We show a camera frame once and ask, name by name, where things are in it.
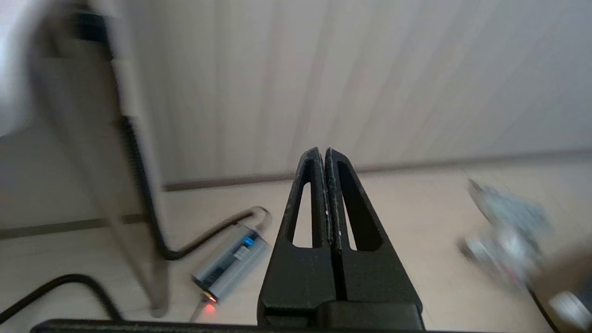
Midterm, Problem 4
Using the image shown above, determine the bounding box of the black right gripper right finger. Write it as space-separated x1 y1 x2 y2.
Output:
324 146 426 330

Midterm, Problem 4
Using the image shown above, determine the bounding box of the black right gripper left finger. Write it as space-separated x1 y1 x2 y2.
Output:
257 147 337 330

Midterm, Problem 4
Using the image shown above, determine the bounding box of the grey crumpled floor object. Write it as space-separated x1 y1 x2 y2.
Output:
457 178 556 290

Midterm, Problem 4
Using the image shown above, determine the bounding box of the small white floor object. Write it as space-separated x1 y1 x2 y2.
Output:
547 290 592 332

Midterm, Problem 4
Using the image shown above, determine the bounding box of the beige wooden table with hutch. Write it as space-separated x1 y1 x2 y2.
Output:
0 0 171 319

